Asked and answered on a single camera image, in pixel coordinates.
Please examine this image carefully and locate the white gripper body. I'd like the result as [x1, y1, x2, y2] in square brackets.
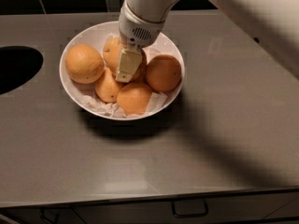
[119, 2, 164, 48]

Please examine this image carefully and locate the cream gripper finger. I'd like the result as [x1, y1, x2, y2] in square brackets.
[116, 44, 142, 83]

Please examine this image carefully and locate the orange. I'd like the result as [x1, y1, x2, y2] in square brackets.
[145, 54, 182, 92]
[117, 82, 152, 115]
[94, 68, 124, 103]
[105, 36, 121, 48]
[65, 44, 104, 84]
[103, 44, 147, 82]

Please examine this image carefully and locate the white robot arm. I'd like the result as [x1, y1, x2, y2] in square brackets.
[119, 0, 299, 77]

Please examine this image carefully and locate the white ceramic bowl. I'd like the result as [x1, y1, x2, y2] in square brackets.
[59, 21, 185, 121]

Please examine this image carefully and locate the white tissue paper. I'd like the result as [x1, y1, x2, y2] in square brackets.
[72, 33, 168, 119]

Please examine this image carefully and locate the black sink opening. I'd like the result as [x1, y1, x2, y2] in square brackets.
[0, 46, 43, 94]

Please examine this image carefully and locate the centre drawer handle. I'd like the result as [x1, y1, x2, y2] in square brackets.
[171, 200, 209, 218]

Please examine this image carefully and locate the drawer handle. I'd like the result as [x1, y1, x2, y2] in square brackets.
[171, 200, 209, 218]
[39, 208, 59, 224]

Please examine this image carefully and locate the left drawer handle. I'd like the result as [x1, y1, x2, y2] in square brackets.
[39, 208, 59, 224]

